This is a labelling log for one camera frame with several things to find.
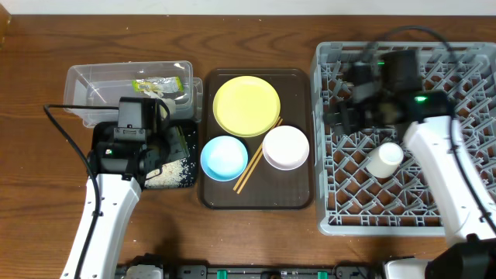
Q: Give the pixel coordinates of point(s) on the yellow plate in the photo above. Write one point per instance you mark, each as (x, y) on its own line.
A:
(246, 106)

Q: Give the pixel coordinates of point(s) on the cream white cup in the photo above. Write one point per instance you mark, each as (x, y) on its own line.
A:
(385, 160)

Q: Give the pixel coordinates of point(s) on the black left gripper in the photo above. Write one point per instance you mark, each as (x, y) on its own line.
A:
(167, 135)

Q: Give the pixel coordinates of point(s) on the black waste tray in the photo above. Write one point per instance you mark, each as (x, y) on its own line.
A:
(182, 135)

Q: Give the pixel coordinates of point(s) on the clear plastic bin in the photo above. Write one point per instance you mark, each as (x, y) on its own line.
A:
(93, 85)

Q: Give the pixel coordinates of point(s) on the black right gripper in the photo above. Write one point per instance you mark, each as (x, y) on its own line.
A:
(343, 113)

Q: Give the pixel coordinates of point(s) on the green snack wrapper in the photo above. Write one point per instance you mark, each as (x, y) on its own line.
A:
(167, 85)

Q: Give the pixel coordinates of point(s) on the spilled rice pile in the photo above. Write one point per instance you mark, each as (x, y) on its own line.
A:
(177, 174)

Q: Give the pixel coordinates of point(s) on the white tissue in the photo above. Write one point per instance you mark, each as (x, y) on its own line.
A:
(170, 103)

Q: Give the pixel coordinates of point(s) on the grey dishwasher rack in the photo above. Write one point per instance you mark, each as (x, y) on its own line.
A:
(350, 201)

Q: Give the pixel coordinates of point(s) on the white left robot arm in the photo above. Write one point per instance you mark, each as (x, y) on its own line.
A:
(109, 203)

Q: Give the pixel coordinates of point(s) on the light blue bowl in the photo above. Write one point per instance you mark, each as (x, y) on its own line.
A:
(224, 158)

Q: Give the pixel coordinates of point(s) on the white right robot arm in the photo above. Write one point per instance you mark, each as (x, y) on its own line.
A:
(466, 208)

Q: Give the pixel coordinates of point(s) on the dark brown tray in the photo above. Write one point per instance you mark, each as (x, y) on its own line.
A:
(267, 188)

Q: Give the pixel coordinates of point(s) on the pink bowl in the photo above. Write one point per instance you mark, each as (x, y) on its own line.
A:
(286, 148)

